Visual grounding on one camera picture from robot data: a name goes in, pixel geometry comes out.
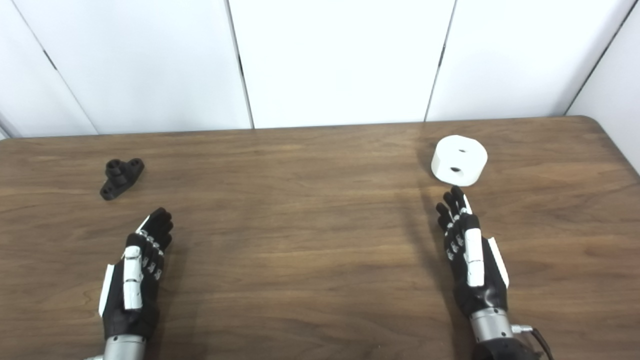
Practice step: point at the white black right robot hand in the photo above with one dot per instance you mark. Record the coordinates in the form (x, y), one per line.
(475, 270)

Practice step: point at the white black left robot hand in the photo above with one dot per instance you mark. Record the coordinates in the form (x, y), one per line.
(131, 280)

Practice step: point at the black flanged holder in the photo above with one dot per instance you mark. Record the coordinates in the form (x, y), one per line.
(120, 176)

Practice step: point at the round white piece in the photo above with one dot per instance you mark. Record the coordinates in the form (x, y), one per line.
(459, 161)

